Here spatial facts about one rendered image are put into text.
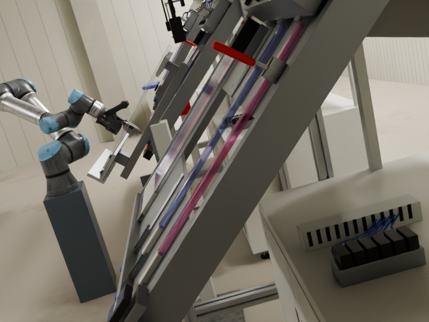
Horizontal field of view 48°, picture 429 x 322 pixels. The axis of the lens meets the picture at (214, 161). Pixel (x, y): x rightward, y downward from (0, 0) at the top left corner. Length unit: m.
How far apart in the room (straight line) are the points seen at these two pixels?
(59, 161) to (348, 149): 1.33
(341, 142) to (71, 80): 4.74
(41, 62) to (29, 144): 1.06
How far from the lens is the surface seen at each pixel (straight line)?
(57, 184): 2.35
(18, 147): 6.68
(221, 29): 2.06
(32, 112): 2.34
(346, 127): 2.24
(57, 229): 2.39
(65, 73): 6.49
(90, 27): 6.32
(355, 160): 2.29
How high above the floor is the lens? 1.12
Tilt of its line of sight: 15 degrees down
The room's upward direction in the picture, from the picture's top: 15 degrees counter-clockwise
